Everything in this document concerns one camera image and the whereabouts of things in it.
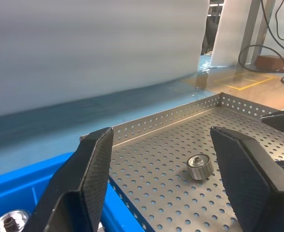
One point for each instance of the large white foam sheet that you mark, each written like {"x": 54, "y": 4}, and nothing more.
{"x": 91, "y": 46}

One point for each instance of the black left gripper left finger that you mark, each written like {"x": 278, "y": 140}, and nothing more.
{"x": 83, "y": 174}

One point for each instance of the perforated metal tray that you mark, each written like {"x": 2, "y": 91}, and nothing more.
{"x": 161, "y": 154}

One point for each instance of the grey metal stand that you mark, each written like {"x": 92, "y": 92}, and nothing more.
{"x": 254, "y": 26}

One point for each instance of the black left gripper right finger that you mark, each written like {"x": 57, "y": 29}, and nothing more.
{"x": 248, "y": 183}

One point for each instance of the small silver knurled knob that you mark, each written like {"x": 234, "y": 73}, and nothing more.
{"x": 199, "y": 167}

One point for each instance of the brown block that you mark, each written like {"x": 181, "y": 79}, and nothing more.
{"x": 272, "y": 62}

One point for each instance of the narrow white foam sheet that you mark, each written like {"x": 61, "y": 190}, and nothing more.
{"x": 231, "y": 31}

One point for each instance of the blue plastic bin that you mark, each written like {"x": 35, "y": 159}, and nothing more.
{"x": 16, "y": 183}

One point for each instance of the silver nut in bin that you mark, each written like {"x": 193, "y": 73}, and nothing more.
{"x": 10, "y": 220}

